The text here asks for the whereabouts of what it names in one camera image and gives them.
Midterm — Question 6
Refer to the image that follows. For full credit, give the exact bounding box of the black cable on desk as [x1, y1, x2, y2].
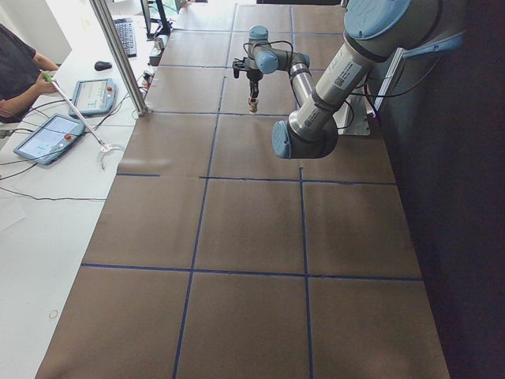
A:
[0, 184, 107, 202]

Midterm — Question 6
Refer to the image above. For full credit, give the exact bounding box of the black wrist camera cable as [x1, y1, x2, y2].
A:
[242, 40, 295, 60]

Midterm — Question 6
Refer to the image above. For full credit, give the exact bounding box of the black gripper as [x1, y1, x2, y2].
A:
[247, 68, 264, 100]

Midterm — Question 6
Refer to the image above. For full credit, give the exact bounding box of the blue teach pendant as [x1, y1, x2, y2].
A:
[13, 114, 84, 165]
[71, 78, 116, 117]

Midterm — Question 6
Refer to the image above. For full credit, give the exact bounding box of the black monitor stand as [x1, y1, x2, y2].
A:
[140, 0, 172, 40]

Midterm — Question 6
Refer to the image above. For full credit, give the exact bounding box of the far blue teach pendant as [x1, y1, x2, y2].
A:
[71, 78, 116, 117]

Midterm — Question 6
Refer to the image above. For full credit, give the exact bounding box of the near blue teach pendant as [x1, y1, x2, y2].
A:
[13, 114, 84, 165]

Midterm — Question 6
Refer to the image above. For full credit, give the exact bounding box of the person in black shirt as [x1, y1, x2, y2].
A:
[1, 24, 58, 123]

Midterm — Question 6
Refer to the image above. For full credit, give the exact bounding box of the black keyboard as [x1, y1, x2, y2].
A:
[114, 18, 137, 58]

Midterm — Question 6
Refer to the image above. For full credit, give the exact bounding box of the long reacher grabber stick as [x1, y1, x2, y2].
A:
[41, 71, 125, 171]

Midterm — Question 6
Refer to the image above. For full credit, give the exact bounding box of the black computer mouse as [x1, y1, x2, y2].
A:
[94, 61, 112, 71]

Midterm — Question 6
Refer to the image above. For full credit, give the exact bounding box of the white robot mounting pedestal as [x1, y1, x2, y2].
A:
[333, 95, 371, 136]

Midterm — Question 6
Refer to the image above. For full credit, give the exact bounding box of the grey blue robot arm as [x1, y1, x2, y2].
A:
[233, 1, 467, 159]

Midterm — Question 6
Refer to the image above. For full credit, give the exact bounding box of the white brass PPR valve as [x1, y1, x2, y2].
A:
[248, 98, 258, 114]

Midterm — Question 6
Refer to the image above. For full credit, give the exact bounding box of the aluminium frame post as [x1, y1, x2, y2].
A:
[90, 0, 148, 117]

